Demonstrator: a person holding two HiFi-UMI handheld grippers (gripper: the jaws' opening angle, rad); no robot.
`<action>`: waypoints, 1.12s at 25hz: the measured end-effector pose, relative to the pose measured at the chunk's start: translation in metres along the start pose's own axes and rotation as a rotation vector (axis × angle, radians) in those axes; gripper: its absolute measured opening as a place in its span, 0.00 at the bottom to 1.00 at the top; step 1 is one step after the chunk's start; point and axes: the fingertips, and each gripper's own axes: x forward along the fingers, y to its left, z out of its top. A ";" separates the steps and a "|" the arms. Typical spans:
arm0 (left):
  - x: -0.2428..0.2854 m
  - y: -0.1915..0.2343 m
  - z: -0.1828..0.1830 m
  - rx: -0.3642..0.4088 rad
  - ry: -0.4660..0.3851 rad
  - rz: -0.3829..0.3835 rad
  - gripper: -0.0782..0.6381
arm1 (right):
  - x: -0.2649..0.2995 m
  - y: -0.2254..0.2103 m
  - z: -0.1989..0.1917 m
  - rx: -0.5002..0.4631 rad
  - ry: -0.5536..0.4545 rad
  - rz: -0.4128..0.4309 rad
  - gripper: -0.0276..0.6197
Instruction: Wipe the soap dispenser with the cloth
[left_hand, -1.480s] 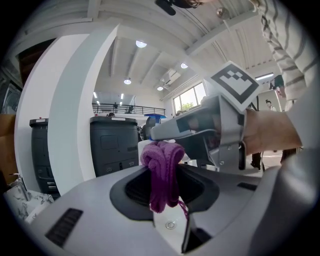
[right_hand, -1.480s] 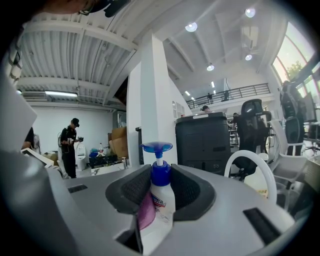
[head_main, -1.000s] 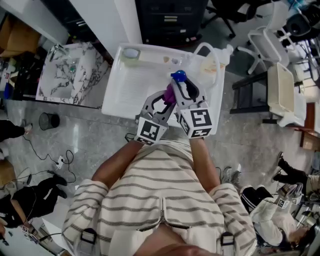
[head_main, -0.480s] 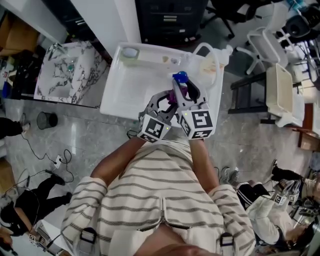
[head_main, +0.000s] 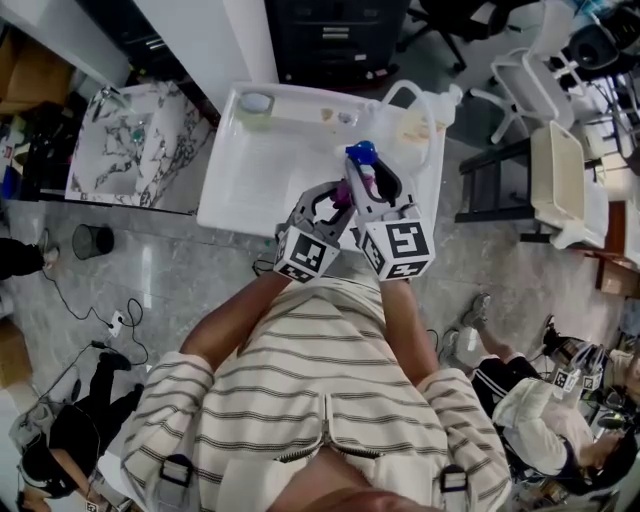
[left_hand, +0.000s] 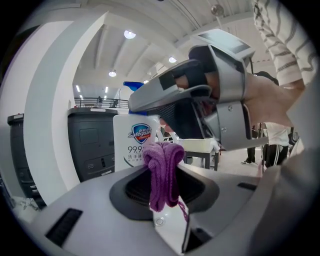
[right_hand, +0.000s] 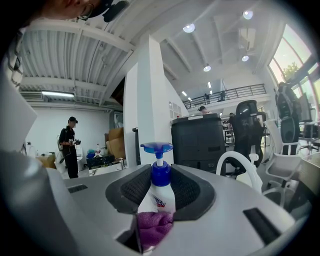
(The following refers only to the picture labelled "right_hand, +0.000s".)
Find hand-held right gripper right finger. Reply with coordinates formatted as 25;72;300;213
170;163;301;256

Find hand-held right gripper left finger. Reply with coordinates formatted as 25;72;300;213
44;163;157;256

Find white pump bottle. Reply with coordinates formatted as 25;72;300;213
136;141;177;216

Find purple cloth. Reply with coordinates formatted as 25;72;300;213
136;210;175;253

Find black marble counter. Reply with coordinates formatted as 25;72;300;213
85;154;116;170

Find white plastic bag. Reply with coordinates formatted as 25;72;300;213
54;150;67;174

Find brown cardboard box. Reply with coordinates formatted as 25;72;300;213
36;152;57;170

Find stacked brown cardboard boxes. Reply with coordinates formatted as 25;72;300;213
104;126;126;160

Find black plastic cabinet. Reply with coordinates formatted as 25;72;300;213
131;127;139;166
170;113;227;175

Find white office chair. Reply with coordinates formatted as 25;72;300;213
261;119;305;208

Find black office chair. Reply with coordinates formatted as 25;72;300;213
232;99;268;176
298;91;320;152

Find beige plastic bin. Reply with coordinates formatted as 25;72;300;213
289;151;320;193

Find long ceiling tube light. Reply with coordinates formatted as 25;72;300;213
41;90;76;99

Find black balcony railing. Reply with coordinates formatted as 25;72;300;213
181;83;267;110

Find cream striped shirt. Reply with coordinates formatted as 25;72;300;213
6;26;25;88

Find large glass window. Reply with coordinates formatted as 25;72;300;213
267;23;320;121

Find ceiling air conditioner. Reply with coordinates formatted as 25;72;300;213
238;27;257;52

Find thin metal glasses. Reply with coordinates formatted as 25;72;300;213
76;3;95;21

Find person's face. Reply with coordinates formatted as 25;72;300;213
39;0;106;21

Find white wall air conditioner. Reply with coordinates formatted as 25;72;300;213
19;91;44;101

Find black head camera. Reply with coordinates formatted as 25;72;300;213
101;0;131;24

